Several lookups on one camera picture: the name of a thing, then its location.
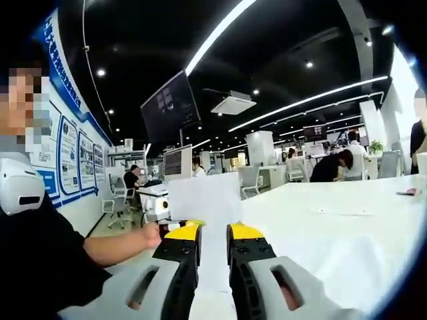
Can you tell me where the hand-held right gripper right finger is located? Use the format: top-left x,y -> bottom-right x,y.
226,222 -> 368,320

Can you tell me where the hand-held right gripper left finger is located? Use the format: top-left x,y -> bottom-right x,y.
58,220 -> 203,320

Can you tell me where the white printing paper bundle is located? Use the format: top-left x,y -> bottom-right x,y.
166,173 -> 244,294

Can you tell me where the person's left hand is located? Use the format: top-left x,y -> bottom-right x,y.
141,221 -> 166,250

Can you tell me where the group of white office chairs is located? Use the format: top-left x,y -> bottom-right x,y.
101,149 -> 406,231

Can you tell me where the monitor on stand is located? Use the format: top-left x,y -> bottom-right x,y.
138,143 -> 193,197

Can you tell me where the white storage shelf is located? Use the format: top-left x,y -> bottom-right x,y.
107,139 -> 149,167

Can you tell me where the large dark hanging screen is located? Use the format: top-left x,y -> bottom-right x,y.
139,69 -> 201,147

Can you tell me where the white table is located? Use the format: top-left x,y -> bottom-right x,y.
99,173 -> 427,320

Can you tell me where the white table outlet cover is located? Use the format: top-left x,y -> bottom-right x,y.
308,207 -> 374,217

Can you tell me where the ceiling air conditioner unit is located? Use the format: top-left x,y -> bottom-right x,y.
210,89 -> 258,116

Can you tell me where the white worn device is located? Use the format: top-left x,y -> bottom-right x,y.
0,156 -> 46,216

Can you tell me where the small dark hanging screen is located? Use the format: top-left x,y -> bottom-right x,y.
303,125 -> 328,143

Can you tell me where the long straight ceiling light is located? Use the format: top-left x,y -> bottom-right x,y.
185,0 -> 258,76

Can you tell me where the long curved ceiling light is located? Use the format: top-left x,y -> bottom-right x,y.
228,75 -> 390,133

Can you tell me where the blue white wall poster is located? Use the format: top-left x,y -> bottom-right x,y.
29,9 -> 114,207

